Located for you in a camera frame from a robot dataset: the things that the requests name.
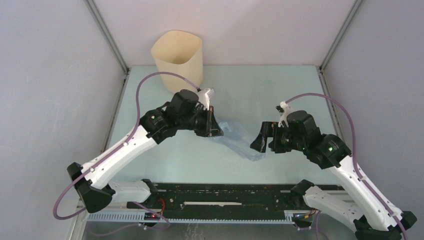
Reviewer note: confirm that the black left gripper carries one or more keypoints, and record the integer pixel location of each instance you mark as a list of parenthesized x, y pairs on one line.
[(211, 128)]

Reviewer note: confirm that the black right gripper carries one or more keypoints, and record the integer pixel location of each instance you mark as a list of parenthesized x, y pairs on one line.
[(269, 129)]

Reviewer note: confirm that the translucent blue trash bag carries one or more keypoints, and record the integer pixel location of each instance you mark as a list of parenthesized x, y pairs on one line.
[(237, 139)]

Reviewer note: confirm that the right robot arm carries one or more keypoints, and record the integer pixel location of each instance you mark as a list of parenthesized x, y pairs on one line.
[(369, 217)]

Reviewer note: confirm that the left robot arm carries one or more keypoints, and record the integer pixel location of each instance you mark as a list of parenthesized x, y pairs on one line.
[(187, 110)]

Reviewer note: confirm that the cream plastic trash bin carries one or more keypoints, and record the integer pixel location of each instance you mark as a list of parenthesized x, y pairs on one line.
[(181, 53)]

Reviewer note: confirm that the small electronics board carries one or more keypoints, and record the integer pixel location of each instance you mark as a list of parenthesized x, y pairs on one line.
[(149, 216)]

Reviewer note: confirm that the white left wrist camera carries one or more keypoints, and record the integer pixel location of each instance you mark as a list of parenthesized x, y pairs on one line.
[(204, 97)]

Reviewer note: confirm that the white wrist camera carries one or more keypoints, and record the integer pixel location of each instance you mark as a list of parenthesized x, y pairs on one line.
[(204, 97), (284, 110)]

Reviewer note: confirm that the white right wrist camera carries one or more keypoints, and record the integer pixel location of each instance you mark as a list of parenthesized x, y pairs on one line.
[(284, 110)]

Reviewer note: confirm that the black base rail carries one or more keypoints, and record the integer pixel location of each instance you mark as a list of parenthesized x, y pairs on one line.
[(174, 195)]

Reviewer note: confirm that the left aluminium frame post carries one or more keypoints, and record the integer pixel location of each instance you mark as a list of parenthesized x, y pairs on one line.
[(106, 33)]

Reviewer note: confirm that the aluminium frame post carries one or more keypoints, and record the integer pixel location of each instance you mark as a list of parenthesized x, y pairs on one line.
[(106, 33), (355, 8)]

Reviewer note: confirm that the white slotted cable duct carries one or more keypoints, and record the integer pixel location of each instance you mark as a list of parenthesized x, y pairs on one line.
[(210, 214)]

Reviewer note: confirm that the right aluminium frame post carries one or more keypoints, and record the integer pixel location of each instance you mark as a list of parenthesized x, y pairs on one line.
[(355, 8)]

